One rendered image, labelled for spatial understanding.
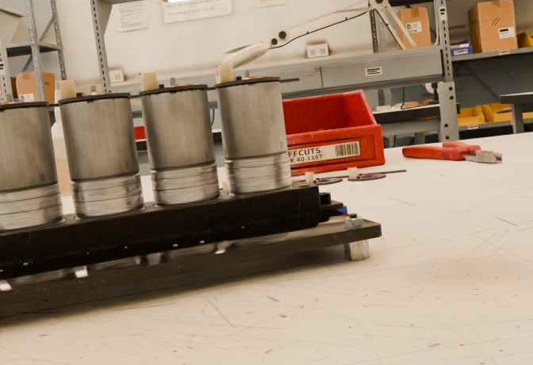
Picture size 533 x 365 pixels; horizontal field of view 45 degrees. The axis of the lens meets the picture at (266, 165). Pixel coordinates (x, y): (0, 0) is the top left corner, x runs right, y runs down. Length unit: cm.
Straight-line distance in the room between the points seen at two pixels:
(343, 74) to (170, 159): 226
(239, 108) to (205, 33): 446
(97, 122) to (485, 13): 418
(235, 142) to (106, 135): 5
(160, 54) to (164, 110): 452
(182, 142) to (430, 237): 9
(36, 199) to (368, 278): 11
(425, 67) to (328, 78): 37
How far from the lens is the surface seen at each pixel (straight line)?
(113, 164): 22
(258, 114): 23
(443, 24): 257
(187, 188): 22
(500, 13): 438
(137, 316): 18
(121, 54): 482
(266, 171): 23
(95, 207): 22
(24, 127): 22
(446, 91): 254
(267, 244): 19
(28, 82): 457
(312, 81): 247
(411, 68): 250
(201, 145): 23
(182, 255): 19
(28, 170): 22
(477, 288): 17
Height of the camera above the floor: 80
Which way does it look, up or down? 5 degrees down
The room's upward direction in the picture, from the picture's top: 7 degrees counter-clockwise
